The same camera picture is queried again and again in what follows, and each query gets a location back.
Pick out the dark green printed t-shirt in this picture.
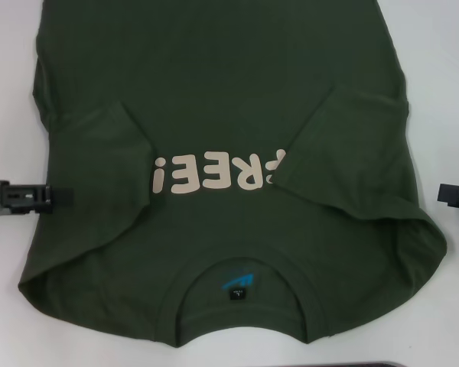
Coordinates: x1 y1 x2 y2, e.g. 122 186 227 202
17 0 448 339

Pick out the dark grey robot base edge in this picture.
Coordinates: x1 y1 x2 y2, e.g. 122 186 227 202
335 360 406 367

